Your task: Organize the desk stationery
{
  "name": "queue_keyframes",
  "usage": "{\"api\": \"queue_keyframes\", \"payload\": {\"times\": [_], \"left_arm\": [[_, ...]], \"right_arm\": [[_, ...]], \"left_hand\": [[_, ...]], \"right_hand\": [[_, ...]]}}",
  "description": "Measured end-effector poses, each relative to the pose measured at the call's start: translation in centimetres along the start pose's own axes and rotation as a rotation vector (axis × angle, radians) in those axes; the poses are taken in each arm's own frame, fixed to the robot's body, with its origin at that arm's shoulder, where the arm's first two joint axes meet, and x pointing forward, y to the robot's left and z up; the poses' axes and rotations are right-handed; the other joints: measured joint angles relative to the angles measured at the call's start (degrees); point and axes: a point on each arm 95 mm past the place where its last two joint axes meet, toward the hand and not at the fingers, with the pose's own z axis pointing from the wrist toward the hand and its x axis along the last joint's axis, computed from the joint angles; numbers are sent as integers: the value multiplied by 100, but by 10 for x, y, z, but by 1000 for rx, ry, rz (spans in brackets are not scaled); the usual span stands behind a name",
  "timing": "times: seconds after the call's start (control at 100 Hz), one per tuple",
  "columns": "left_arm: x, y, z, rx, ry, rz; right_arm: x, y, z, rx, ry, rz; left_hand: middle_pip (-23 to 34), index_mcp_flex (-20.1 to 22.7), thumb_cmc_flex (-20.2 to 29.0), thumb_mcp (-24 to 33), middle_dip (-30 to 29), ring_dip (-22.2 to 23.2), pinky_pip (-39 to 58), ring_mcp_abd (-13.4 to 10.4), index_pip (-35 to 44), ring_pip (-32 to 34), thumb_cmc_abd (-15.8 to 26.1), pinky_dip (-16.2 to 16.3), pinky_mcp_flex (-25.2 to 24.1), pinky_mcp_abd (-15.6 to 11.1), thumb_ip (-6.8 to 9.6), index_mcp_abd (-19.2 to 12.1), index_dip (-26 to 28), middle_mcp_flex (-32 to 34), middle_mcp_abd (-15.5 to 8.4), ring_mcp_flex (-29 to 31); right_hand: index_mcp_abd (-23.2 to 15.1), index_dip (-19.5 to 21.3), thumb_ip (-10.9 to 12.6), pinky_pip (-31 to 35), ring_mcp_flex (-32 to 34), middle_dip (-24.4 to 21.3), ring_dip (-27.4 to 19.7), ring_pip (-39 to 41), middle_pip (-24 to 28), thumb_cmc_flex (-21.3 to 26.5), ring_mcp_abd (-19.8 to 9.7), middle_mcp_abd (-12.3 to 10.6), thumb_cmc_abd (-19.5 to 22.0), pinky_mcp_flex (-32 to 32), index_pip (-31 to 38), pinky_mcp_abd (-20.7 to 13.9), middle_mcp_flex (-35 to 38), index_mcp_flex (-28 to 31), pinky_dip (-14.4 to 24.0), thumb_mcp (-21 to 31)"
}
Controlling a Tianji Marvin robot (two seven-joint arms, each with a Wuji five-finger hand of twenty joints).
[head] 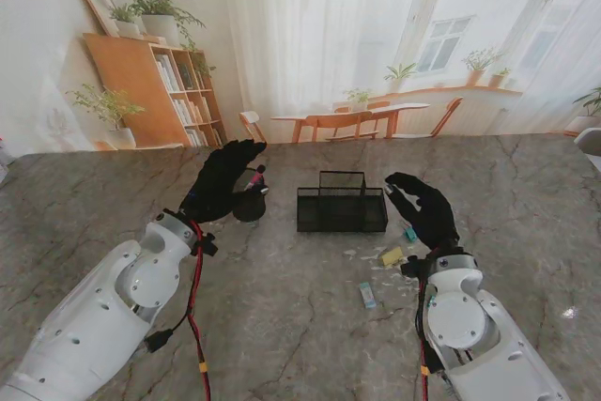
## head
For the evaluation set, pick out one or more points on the black mesh pen cup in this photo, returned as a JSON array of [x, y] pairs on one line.
[[249, 211]]

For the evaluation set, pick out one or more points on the printed room scene backdrop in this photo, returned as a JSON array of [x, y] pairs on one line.
[[328, 20]]

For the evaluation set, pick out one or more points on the white eraser with teal sleeve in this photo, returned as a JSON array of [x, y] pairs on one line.
[[367, 296]]

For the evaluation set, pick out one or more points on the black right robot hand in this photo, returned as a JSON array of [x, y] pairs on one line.
[[434, 218]]

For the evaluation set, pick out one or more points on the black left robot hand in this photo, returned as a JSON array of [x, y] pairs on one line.
[[216, 189]]

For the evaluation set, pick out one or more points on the black mesh desk organizer tray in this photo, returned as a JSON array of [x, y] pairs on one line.
[[343, 225]]

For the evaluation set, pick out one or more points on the white rounded chair back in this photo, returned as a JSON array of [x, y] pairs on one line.
[[590, 140]]

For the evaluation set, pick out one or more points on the yellow sticky note pad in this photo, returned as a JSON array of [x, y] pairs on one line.
[[391, 256]]

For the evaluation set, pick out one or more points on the pink marker with black cap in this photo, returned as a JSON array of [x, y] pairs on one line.
[[257, 178]]

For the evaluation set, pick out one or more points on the clear bottle with red cap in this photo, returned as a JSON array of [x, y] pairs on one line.
[[4, 157]]

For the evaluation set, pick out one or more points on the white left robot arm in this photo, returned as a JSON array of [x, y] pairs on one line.
[[94, 316]]

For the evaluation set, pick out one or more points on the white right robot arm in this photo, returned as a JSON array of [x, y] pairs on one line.
[[460, 326]]

